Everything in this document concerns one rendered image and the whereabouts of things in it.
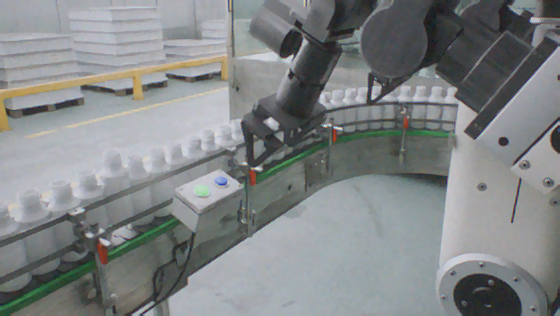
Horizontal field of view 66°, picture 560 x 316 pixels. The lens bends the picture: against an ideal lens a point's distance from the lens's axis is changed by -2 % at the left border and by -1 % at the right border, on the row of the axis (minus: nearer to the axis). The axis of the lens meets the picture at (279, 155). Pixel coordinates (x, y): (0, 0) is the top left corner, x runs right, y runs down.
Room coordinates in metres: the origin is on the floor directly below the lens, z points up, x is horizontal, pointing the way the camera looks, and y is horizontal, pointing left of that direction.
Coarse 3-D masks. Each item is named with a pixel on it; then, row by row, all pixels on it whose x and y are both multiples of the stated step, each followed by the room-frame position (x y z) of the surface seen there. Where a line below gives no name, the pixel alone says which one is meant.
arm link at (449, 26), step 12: (432, 12) 0.51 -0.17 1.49; (444, 12) 0.49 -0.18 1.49; (432, 24) 0.47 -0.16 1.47; (444, 24) 0.47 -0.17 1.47; (456, 24) 0.46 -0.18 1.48; (432, 36) 0.47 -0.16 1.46; (444, 36) 0.47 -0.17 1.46; (456, 36) 0.46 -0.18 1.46; (432, 48) 0.47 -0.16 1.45; (444, 48) 0.47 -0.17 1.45; (432, 60) 0.47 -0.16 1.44
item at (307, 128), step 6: (324, 114) 0.64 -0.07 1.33; (312, 120) 0.61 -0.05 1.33; (318, 120) 0.63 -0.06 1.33; (324, 120) 0.66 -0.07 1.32; (300, 126) 0.61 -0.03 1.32; (306, 126) 0.61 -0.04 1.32; (312, 126) 0.63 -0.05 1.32; (300, 132) 0.67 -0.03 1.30; (306, 132) 0.67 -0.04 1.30; (288, 138) 0.68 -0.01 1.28; (294, 138) 0.68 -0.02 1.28; (300, 138) 0.67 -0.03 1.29; (288, 144) 0.69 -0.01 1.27
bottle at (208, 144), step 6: (204, 132) 1.13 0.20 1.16; (210, 132) 1.13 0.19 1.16; (204, 138) 1.10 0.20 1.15; (210, 138) 1.10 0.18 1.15; (204, 144) 1.10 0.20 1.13; (210, 144) 1.10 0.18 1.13; (216, 144) 1.11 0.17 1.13; (204, 150) 1.09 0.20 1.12; (210, 150) 1.09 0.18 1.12; (216, 150) 1.10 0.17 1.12; (210, 162) 1.09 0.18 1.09; (216, 162) 1.09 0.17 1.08; (210, 168) 1.09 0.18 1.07; (216, 168) 1.09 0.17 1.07
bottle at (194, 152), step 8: (192, 136) 1.08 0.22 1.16; (200, 136) 1.07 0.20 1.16; (192, 144) 1.04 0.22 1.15; (200, 144) 1.06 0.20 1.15; (184, 152) 1.06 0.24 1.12; (192, 152) 1.04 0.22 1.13; (200, 152) 1.05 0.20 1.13; (192, 160) 1.03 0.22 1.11; (192, 168) 1.03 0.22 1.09; (200, 168) 1.04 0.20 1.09; (192, 176) 1.03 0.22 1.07; (200, 176) 1.04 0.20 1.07
